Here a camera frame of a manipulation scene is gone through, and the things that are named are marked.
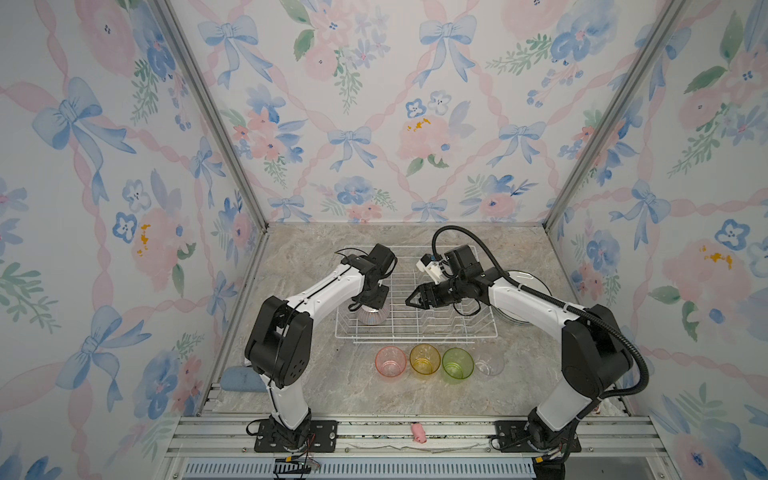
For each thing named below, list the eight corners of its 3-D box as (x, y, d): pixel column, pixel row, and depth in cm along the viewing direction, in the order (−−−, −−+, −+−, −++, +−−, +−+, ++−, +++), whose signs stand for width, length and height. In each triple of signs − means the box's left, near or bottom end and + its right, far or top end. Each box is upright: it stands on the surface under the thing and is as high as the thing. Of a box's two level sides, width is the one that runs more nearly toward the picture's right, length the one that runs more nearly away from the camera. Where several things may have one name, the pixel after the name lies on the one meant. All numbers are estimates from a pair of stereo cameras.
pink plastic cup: (386, 383, 84) (386, 372, 77) (375, 366, 87) (374, 353, 80) (405, 369, 87) (407, 357, 79) (393, 353, 90) (394, 340, 82)
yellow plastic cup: (422, 384, 84) (425, 374, 77) (407, 361, 88) (409, 349, 81) (441, 372, 86) (446, 361, 79) (426, 350, 90) (430, 337, 83)
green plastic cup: (450, 389, 83) (456, 379, 76) (435, 366, 87) (439, 355, 80) (471, 374, 86) (478, 363, 79) (455, 354, 90) (461, 341, 83)
